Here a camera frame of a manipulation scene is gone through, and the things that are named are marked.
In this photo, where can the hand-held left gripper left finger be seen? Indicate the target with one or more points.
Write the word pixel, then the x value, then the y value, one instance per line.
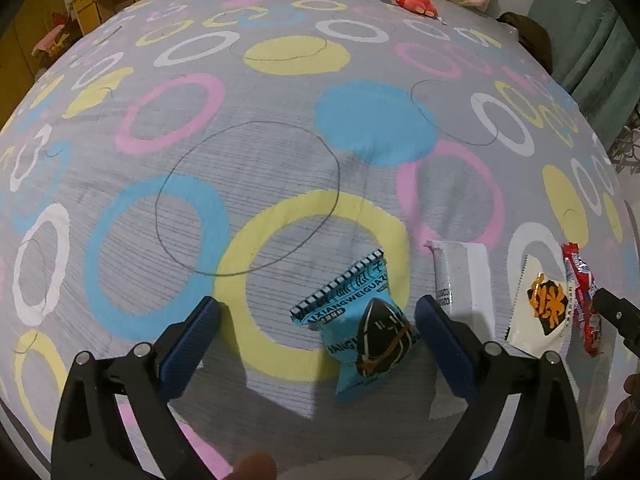
pixel 190 352

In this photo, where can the yellow wooden wardrobe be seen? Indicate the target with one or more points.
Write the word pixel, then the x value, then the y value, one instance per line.
pixel 20 45

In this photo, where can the green patterned curtain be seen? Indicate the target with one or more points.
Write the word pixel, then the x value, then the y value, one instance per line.
pixel 595 35

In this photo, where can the pile of pink clothes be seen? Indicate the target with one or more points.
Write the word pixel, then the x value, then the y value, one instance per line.
pixel 50 40

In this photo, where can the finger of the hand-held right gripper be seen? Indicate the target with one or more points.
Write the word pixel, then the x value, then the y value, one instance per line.
pixel 620 315

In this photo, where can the small red plush toy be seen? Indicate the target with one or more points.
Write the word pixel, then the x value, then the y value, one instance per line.
pixel 417 1

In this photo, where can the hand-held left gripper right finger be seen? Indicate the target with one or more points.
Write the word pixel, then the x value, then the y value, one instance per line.
pixel 445 352

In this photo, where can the blue snack packet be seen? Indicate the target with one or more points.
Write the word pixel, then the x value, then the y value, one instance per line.
pixel 362 325

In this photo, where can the person's right hand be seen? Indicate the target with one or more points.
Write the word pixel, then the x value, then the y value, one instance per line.
pixel 633 391

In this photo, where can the bed with circle-print sheet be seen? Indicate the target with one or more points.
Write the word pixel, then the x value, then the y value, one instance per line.
pixel 250 160

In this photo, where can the red candy wrapper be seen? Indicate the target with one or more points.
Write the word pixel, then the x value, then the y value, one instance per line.
pixel 580 300

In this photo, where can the white plain packet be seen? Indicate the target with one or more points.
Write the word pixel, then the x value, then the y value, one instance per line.
pixel 462 285

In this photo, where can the white packet with orange print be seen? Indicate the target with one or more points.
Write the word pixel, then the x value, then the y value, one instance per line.
pixel 542 305

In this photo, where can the person's left hand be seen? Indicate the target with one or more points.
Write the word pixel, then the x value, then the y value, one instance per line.
pixel 255 466

